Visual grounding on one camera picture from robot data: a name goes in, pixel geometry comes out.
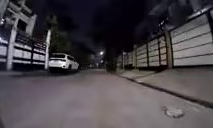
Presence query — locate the white car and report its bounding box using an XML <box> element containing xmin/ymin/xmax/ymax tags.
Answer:
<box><xmin>48</xmin><ymin>52</ymin><xmax>81</xmax><ymax>74</ymax></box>

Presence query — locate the pale slatted fence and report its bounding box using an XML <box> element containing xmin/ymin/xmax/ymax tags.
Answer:
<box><xmin>116</xmin><ymin>7</ymin><xmax>213</xmax><ymax>70</ymax></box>

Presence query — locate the pale building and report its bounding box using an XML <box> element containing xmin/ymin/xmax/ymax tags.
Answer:
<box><xmin>0</xmin><ymin>0</ymin><xmax>38</xmax><ymax>38</ymax></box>

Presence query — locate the grey asphalt road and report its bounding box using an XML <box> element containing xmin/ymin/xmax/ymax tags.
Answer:
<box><xmin>0</xmin><ymin>68</ymin><xmax>213</xmax><ymax>128</ymax></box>

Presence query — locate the fence with pale pillars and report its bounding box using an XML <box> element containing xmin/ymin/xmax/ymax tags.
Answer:
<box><xmin>0</xmin><ymin>24</ymin><xmax>52</xmax><ymax>72</ymax></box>

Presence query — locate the round manhole cover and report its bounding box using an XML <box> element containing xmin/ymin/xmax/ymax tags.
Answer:
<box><xmin>162</xmin><ymin>105</ymin><xmax>186</xmax><ymax>119</ymax></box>

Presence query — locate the raised concrete pavement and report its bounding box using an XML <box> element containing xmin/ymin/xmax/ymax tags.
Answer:
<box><xmin>117</xmin><ymin>66</ymin><xmax>213</xmax><ymax>110</ymax></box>

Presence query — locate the dark tree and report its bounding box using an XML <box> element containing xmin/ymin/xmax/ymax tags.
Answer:
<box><xmin>43</xmin><ymin>14</ymin><xmax>75</xmax><ymax>56</ymax></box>

